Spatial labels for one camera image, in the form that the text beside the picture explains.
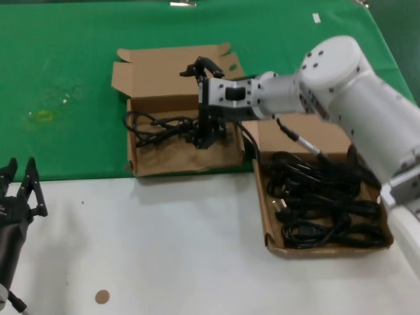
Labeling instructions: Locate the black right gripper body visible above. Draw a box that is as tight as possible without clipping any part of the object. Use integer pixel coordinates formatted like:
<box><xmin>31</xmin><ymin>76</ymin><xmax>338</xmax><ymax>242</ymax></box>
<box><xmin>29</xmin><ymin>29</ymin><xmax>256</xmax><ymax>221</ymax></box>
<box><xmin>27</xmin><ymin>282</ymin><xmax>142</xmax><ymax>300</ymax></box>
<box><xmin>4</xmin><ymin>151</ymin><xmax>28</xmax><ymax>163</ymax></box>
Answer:
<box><xmin>198</xmin><ymin>77</ymin><xmax>213</xmax><ymax>116</ymax></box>

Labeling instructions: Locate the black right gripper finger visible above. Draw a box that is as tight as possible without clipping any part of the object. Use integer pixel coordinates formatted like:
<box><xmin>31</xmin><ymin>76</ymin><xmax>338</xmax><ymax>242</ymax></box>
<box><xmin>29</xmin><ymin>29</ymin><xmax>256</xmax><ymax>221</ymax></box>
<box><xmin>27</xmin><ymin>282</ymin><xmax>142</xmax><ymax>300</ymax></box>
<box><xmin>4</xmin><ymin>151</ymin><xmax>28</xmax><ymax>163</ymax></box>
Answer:
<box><xmin>179</xmin><ymin>56</ymin><xmax>225</xmax><ymax>81</ymax></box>
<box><xmin>195</xmin><ymin>113</ymin><xmax>228</xmax><ymax>150</ymax></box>

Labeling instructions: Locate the open brown cardboard box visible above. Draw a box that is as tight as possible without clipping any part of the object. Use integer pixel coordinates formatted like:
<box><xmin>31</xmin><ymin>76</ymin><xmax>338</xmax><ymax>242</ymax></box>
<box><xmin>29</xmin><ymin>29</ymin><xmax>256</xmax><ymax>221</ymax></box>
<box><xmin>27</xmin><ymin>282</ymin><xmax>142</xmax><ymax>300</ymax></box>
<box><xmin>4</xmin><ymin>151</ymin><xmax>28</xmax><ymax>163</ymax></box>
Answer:
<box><xmin>110</xmin><ymin>42</ymin><xmax>245</xmax><ymax>178</ymax></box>
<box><xmin>241</xmin><ymin>113</ymin><xmax>394</xmax><ymax>260</ymax></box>

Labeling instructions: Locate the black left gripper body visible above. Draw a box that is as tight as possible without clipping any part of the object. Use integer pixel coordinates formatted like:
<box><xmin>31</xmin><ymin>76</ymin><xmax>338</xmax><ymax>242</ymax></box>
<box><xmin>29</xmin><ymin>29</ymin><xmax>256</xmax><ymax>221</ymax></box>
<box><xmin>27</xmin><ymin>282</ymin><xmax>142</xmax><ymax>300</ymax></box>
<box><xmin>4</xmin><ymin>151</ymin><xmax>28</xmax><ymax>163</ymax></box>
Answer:
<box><xmin>0</xmin><ymin>196</ymin><xmax>35</xmax><ymax>230</ymax></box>

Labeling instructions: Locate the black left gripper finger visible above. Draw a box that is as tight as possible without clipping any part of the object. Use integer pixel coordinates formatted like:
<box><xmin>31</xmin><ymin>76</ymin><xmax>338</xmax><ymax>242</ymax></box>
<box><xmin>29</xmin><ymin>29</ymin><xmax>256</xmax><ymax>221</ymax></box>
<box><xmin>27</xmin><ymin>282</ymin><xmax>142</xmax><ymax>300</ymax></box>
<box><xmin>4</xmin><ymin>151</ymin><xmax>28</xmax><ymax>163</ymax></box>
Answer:
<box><xmin>0</xmin><ymin>157</ymin><xmax>18</xmax><ymax>200</ymax></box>
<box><xmin>18</xmin><ymin>156</ymin><xmax>49</xmax><ymax>218</ymax></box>

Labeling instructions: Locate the green tablecloth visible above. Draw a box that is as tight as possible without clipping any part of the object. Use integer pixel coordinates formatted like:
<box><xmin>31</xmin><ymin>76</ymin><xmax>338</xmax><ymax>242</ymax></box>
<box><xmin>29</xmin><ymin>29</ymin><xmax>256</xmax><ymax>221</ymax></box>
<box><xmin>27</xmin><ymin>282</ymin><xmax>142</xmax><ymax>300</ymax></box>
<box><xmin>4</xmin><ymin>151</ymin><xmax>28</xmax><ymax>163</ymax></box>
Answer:
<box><xmin>0</xmin><ymin>0</ymin><xmax>420</xmax><ymax>183</ymax></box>

